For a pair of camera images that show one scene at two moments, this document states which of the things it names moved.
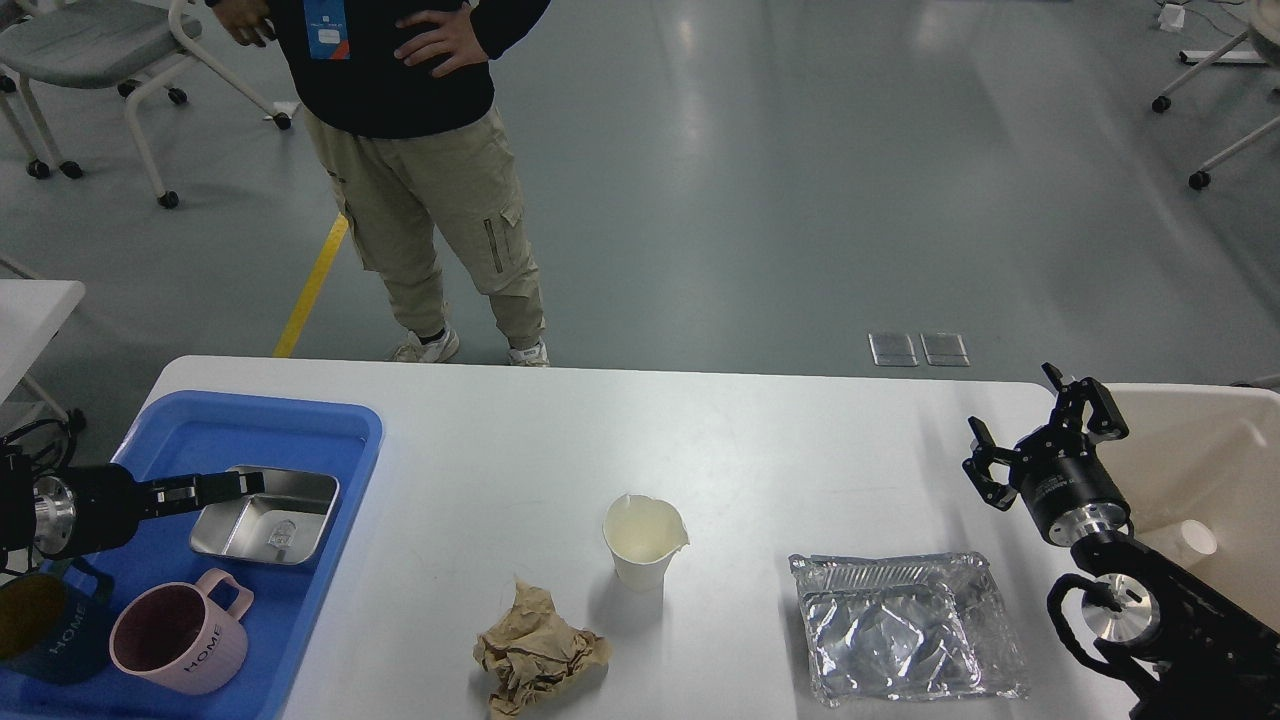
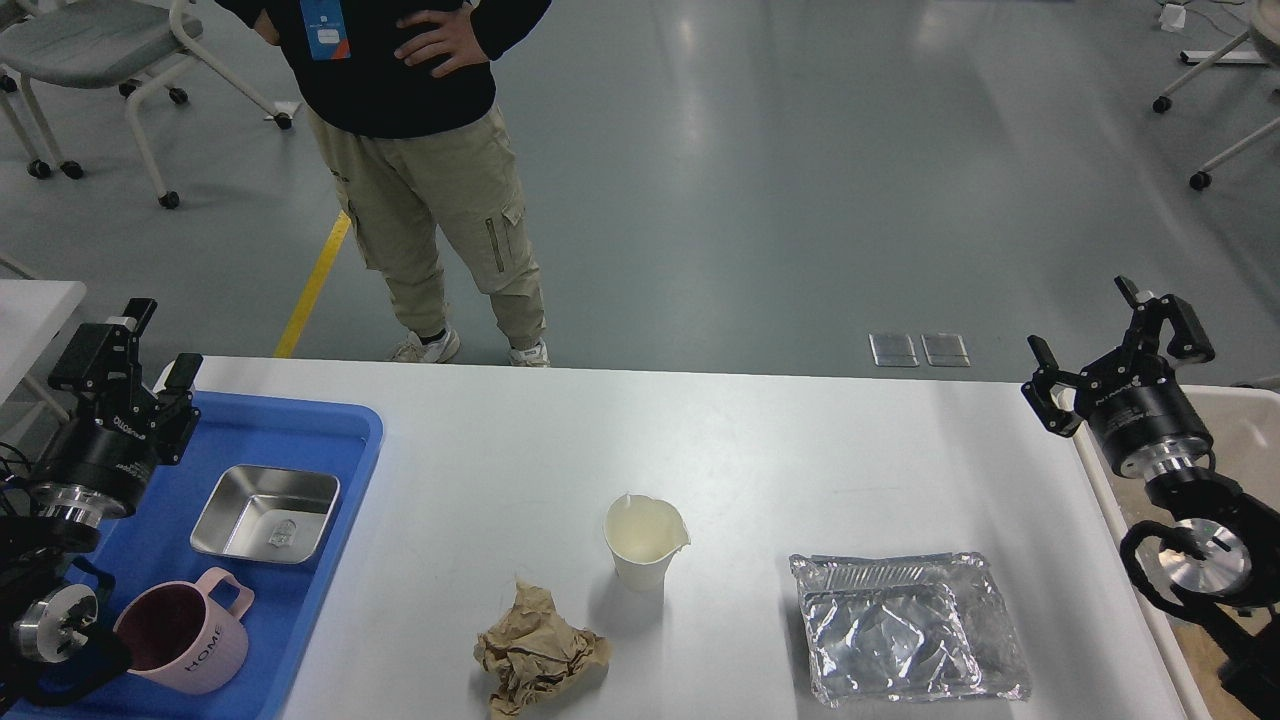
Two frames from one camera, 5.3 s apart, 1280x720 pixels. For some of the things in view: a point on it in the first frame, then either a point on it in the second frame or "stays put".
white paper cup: x=642 y=535 stays put
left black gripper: x=87 y=509 -> x=117 y=437
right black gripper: x=1060 y=474 -> x=1143 y=413
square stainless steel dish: x=284 y=524 stays put
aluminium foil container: x=906 y=628 stays put
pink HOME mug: x=181 y=637 stays put
